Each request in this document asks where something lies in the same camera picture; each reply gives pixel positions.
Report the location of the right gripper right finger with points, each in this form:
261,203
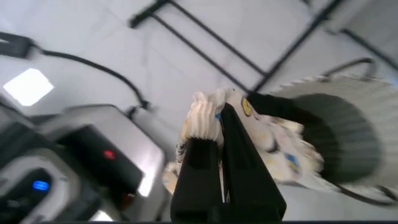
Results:
248,186

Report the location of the black garment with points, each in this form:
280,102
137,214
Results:
273,105

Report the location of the black clothes rack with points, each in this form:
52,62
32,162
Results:
146,14

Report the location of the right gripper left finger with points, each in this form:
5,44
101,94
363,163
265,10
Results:
199,186

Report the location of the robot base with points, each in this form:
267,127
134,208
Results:
93,149

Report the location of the cream printed shorts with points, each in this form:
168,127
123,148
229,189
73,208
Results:
264,133

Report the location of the white laundry basket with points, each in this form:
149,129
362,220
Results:
385,124

